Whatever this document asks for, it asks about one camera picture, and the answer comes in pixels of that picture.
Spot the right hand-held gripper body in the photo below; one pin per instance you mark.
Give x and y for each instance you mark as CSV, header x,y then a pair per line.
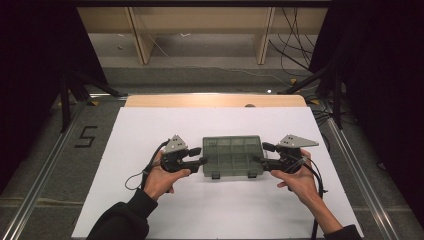
x,y
288,160

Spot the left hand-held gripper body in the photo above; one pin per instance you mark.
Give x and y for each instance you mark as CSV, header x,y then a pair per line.
x,y
174,160

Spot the grey transparent compartment box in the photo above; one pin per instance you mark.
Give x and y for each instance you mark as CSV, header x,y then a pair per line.
x,y
233,156

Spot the person's right hand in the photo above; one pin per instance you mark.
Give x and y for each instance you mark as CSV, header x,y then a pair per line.
x,y
301,183

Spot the person's left hand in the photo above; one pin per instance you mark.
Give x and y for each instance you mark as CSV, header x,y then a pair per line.
x,y
160,183

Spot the black metal stand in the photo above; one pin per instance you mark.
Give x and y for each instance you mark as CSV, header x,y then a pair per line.
x,y
336,100
65,106

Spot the yellow tape mark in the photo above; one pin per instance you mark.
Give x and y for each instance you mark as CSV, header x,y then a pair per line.
x,y
94,103

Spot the white paper scrap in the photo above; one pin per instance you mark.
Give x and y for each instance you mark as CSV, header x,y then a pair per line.
x,y
185,34

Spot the dark curtain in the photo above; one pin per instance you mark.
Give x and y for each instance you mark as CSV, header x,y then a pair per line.
x,y
383,66
30,66

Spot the light wooden shelf unit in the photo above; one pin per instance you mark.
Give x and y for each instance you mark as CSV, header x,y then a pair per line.
x,y
213,20

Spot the metal floor rail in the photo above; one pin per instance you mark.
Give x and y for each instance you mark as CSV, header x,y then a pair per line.
x,y
360,176
43,173

